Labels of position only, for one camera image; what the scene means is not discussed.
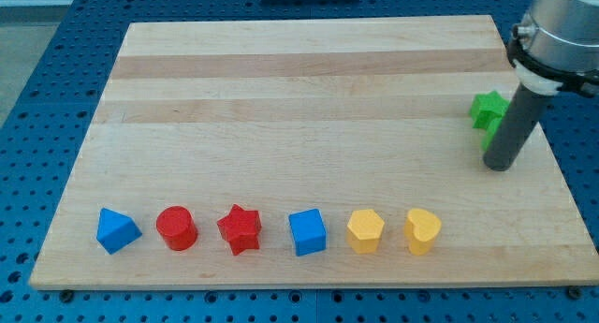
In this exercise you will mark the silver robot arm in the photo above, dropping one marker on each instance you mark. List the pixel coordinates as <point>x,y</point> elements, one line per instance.
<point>554,48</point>

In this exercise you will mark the wooden board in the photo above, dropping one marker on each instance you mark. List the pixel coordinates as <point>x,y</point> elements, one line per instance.
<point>288,116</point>

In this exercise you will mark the blue cube block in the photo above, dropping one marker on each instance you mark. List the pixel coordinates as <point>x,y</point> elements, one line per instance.
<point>308,232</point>

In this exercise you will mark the green star block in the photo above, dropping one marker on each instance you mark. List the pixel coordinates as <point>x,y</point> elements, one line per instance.
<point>486,107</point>

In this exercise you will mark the red cylinder block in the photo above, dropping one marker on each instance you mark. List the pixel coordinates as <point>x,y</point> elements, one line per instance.
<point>177,228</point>

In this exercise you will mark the green block behind pusher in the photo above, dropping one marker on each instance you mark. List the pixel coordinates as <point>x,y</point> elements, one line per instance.
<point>491,130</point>

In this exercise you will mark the blue triangle block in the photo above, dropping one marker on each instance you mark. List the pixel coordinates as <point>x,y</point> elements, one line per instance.
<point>116,230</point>

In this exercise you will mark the yellow hexagon block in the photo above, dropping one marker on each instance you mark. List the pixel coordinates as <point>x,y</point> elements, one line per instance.
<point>364,231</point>

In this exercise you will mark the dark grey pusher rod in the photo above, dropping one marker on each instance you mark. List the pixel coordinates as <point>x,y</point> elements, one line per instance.
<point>522,116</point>

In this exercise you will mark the red star block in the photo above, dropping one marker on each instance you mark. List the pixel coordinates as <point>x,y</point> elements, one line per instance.
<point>240,228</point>

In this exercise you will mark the yellow heart block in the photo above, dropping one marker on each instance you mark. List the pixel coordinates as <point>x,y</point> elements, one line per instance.
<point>421,229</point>

